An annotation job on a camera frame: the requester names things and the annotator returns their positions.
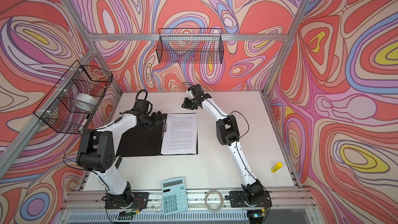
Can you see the yellow marker pen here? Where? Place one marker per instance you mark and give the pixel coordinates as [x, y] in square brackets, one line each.
[276, 167]

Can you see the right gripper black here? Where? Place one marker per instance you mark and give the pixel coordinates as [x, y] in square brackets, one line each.
[187, 104]

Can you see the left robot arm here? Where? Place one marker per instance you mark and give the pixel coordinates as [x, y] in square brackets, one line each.
[96, 153]

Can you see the black wire basket left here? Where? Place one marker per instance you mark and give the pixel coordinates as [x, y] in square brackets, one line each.
[78, 93]

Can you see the black wire basket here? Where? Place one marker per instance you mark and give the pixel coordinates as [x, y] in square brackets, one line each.
[78, 93]
[190, 46]

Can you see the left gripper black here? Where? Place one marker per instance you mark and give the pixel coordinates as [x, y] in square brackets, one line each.
[156, 120]

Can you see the metal folder clip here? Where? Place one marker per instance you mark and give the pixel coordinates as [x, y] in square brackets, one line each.
[164, 127]

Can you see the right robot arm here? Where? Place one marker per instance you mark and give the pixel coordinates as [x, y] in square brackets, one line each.
[227, 133]

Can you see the white folder black inside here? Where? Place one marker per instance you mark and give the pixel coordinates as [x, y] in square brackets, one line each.
[140, 142]

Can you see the printed paper stack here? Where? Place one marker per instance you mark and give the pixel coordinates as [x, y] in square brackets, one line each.
[181, 135]

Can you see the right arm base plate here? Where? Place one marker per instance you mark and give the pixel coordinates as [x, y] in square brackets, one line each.
[239, 199]

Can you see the black wire basket back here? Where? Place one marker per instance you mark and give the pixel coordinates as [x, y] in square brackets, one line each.
[190, 46]

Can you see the black marker pen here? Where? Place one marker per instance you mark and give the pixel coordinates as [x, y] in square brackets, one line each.
[82, 126]

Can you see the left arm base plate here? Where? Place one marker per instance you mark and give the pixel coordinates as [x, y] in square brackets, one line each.
[137, 200]

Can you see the teal calculator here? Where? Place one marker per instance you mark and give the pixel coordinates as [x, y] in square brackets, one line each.
[174, 196]

